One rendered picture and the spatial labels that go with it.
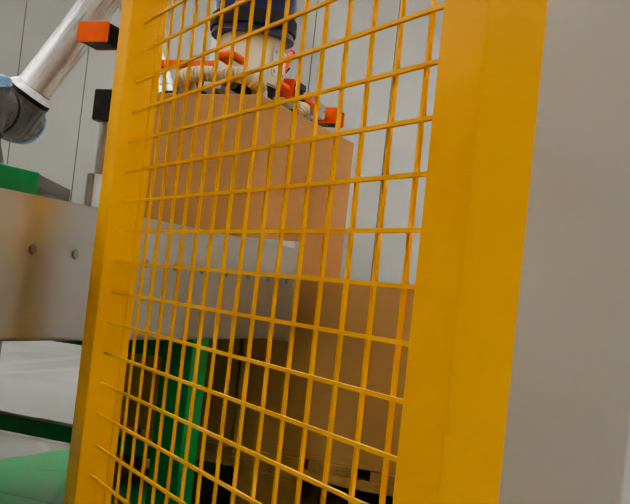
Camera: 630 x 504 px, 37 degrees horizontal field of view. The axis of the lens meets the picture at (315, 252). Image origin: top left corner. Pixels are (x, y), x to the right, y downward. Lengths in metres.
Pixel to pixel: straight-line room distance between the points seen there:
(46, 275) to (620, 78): 0.76
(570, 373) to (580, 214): 0.17
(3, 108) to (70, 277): 1.66
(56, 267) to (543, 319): 0.65
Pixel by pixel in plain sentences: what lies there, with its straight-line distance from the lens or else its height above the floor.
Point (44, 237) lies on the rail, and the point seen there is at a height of 0.54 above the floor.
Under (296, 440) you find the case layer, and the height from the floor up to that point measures 0.18.
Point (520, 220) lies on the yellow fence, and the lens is 0.63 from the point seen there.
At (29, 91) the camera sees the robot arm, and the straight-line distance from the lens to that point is 3.08.
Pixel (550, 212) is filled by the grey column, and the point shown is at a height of 0.62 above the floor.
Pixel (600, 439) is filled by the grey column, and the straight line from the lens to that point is 1.04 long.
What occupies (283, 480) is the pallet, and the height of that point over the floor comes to 0.09.
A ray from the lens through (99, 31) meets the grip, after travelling 2.40.
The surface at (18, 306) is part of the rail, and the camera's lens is 1.28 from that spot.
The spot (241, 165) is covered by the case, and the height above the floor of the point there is 0.78.
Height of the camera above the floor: 0.51
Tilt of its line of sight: 2 degrees up
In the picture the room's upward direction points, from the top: 6 degrees clockwise
